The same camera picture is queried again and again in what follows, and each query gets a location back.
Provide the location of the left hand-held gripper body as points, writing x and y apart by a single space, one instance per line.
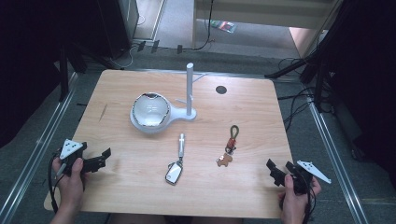
70 148

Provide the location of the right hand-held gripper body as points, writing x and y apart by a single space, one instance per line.
302 175

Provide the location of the person's right hand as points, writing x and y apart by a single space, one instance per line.
294 202

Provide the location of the person's left hand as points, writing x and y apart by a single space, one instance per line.
70 186

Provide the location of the silver bowl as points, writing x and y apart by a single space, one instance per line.
151 109

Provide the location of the black metal stand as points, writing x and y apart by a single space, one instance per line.
63 74

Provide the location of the white hook stand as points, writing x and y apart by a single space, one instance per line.
188 102

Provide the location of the black table grommet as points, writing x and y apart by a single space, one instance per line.
221 90

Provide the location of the black tripod stand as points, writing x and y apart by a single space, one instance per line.
314 62

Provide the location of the black cabinet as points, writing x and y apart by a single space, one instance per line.
115 25

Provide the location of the green and red packet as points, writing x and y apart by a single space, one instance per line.
224 26

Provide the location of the cream wooden shelf unit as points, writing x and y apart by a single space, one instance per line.
264 12

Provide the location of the aluminium floor rail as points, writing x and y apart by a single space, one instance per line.
336 161
34 149

